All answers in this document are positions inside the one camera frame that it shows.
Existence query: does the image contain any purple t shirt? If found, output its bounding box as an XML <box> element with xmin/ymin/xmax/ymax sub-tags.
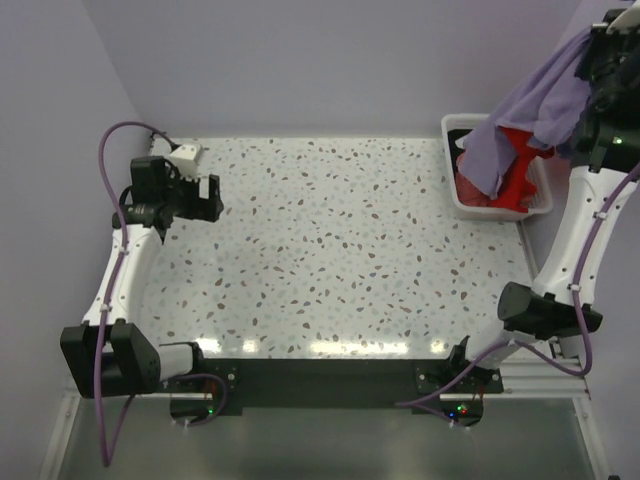
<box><xmin>459</xmin><ymin>28</ymin><xmax>591</xmax><ymax>199</ymax></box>

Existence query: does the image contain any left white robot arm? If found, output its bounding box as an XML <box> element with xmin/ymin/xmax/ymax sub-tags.
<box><xmin>60</xmin><ymin>156</ymin><xmax>224</xmax><ymax>398</ymax></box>

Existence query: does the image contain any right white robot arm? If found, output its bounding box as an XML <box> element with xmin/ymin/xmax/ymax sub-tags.
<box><xmin>445</xmin><ymin>11</ymin><xmax>639</xmax><ymax>393</ymax></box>

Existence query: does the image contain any red t shirt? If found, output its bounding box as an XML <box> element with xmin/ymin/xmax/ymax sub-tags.
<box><xmin>455</xmin><ymin>127</ymin><xmax>555</xmax><ymax>213</ymax></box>

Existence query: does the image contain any white plastic basket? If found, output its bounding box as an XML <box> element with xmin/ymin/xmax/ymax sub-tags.
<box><xmin>441</xmin><ymin>113</ymin><xmax>553</xmax><ymax>222</ymax></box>

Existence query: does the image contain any black t shirt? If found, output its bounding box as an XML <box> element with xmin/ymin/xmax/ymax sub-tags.
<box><xmin>446</xmin><ymin>128</ymin><xmax>472</xmax><ymax>153</ymax></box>

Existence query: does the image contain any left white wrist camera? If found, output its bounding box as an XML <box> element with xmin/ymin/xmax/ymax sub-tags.
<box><xmin>167</xmin><ymin>144</ymin><xmax>203</xmax><ymax>179</ymax></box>

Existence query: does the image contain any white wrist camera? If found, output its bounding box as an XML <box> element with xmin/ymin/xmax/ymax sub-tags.
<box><xmin>592</xmin><ymin>2</ymin><xmax>640</xmax><ymax>35</ymax></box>
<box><xmin>167</xmin><ymin>144</ymin><xmax>203</xmax><ymax>179</ymax></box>

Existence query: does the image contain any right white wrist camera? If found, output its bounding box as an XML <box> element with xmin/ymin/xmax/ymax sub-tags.
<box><xmin>592</xmin><ymin>2</ymin><xmax>640</xmax><ymax>35</ymax></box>

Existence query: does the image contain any aluminium frame rail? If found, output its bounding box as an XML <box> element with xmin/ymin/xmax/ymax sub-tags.
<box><xmin>64</xmin><ymin>309</ymin><xmax>594</xmax><ymax>401</ymax></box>

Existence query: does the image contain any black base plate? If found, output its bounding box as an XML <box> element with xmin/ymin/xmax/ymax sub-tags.
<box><xmin>149</xmin><ymin>357</ymin><xmax>504</xmax><ymax>419</ymax></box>

